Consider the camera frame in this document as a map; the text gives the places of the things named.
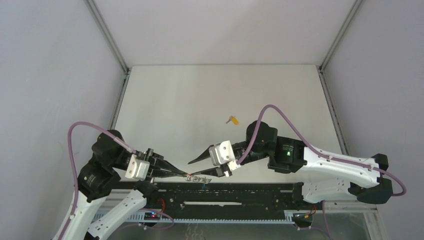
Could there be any red tag keyring with chain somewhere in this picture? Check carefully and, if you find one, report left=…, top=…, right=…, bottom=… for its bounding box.
left=184, top=174, right=212, bottom=184

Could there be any yellow tagged key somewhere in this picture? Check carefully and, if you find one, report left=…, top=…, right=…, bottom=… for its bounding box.
left=225, top=116, right=239, bottom=126

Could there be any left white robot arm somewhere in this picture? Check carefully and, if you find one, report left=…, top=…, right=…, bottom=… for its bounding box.
left=54, top=129, right=187, bottom=240

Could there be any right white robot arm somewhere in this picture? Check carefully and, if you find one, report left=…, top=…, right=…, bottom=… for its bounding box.
left=190, top=121, right=394, bottom=209

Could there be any small circuit board with leds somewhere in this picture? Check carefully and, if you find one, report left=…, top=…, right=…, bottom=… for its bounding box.
left=143, top=212, right=161, bottom=221

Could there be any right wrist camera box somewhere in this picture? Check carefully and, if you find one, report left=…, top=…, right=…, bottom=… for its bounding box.
left=208, top=140, right=241, bottom=178

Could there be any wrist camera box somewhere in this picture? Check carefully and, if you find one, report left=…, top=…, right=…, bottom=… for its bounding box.
left=208, top=140, right=241, bottom=178
left=125, top=154, right=150, bottom=181

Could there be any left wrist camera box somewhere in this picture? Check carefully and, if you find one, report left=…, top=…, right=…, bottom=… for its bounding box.
left=125, top=154, right=150, bottom=181

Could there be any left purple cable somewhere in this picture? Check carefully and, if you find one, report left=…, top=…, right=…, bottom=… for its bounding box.
left=57, top=121, right=175, bottom=240

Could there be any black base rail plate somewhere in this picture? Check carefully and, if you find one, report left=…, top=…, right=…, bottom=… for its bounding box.
left=155, top=182, right=322, bottom=220

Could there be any white cable duct strip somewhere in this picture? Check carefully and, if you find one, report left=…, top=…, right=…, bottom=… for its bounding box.
left=125, top=211, right=298, bottom=224

